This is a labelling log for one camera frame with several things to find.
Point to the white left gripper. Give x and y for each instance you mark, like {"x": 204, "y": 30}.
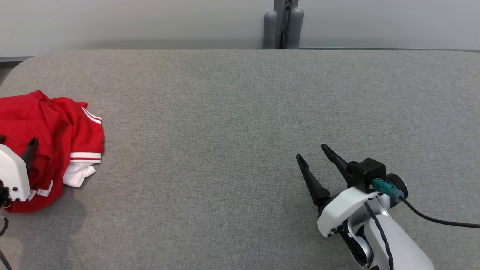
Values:
{"x": 13, "y": 176}

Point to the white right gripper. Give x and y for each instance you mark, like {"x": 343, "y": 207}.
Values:
{"x": 341, "y": 210}

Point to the red basketball jersey white trim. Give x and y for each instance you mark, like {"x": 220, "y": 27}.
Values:
{"x": 56, "y": 127}

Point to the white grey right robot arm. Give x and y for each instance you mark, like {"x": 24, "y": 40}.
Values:
{"x": 405, "y": 243}

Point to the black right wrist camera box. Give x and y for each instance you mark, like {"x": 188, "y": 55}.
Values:
{"x": 369, "y": 172}

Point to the grey metal post with feet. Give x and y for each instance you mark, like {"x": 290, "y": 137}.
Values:
{"x": 270, "y": 32}

